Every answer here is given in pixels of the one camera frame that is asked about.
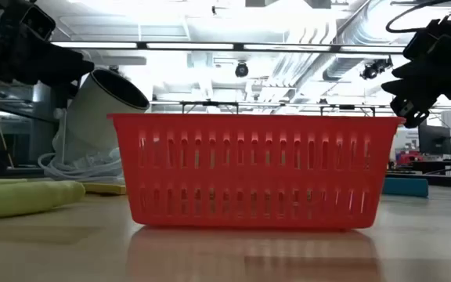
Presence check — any blue eraser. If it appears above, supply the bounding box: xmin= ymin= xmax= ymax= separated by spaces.
xmin=381 ymin=176 xmax=430 ymax=198

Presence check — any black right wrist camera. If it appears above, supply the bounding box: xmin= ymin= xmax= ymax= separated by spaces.
xmin=402 ymin=17 xmax=451 ymax=62

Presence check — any long ceiling light strip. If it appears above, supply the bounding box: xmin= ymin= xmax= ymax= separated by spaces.
xmin=51 ymin=40 xmax=406 ymax=55

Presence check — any dark background desk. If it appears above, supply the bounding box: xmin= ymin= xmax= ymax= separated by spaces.
xmin=388 ymin=159 xmax=451 ymax=175

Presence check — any silver ceiling air duct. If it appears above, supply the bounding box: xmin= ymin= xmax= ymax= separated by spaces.
xmin=272 ymin=0 xmax=406 ymax=93

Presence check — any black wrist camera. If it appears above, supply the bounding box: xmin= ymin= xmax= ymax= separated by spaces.
xmin=18 ymin=3 xmax=57 ymax=42
xmin=402 ymin=17 xmax=451 ymax=62

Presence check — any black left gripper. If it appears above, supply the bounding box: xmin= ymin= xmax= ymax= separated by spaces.
xmin=0 ymin=0 xmax=95 ymax=85

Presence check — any black ceiling spotlight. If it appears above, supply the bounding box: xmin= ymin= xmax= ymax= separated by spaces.
xmin=233 ymin=60 xmax=251 ymax=79

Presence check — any black right camera cable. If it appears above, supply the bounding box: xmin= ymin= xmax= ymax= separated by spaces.
xmin=384 ymin=0 xmax=451 ymax=34

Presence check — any yellow green crayon box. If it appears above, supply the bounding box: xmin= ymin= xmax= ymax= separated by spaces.
xmin=81 ymin=181 xmax=128 ymax=197

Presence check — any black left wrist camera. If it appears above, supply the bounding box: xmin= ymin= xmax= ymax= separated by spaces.
xmin=18 ymin=3 xmax=57 ymax=42

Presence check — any white coiled lamp cable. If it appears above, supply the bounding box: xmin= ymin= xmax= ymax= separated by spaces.
xmin=37 ymin=147 xmax=127 ymax=185

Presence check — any red background object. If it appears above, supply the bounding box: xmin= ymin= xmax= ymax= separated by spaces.
xmin=398 ymin=150 xmax=421 ymax=166

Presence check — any black hanging ceiling fixture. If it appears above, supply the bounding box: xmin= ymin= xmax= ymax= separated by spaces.
xmin=179 ymin=99 xmax=240 ymax=115
xmin=318 ymin=103 xmax=377 ymax=118

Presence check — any red slotted plastic basket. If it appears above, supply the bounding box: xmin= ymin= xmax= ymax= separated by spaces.
xmin=106 ymin=112 xmax=406 ymax=231

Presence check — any white cylindrical lamp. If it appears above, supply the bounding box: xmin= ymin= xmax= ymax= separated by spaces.
xmin=52 ymin=68 xmax=151 ymax=165

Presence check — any black track light cluster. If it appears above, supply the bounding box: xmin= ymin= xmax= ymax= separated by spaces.
xmin=359 ymin=56 xmax=394 ymax=81

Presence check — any black computer monitor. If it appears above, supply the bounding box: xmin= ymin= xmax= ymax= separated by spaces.
xmin=417 ymin=124 xmax=451 ymax=157

